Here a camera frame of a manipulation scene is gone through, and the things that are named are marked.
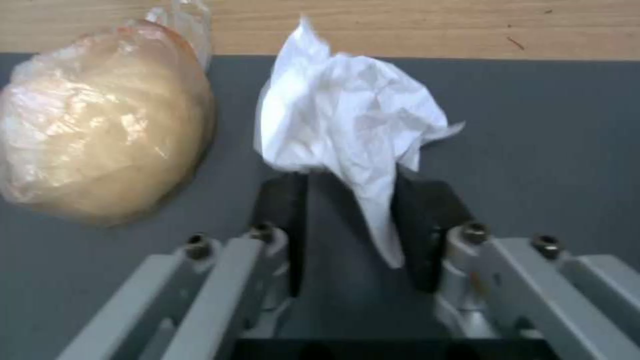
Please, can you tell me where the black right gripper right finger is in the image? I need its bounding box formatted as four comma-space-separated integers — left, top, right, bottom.
395, 164, 640, 360

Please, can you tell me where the dark grey table mat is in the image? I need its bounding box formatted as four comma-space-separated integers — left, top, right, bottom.
0, 51, 640, 360

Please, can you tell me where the bun in clear plastic bag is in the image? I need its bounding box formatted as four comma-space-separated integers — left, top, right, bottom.
0, 0, 219, 227

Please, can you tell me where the white tissue paper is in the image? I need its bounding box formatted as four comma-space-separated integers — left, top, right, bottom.
252, 13, 467, 269

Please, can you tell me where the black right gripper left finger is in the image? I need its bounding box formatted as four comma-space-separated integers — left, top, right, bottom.
55, 173, 310, 360

